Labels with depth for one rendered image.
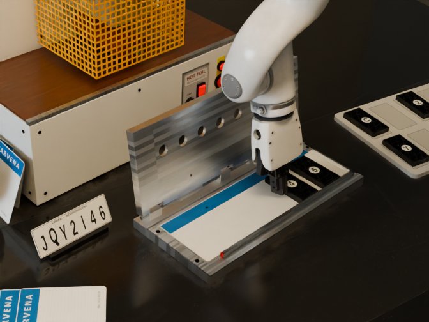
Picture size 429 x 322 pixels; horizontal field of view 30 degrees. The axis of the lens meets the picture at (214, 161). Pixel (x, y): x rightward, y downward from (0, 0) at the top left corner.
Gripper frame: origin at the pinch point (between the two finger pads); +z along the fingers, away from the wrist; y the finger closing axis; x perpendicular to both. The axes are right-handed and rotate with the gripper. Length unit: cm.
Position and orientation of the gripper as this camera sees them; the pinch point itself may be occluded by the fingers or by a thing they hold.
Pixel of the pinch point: (278, 183)
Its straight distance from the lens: 156.8
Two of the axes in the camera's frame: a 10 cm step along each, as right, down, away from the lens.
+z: 1.0, 8.9, 4.5
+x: -6.9, -2.6, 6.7
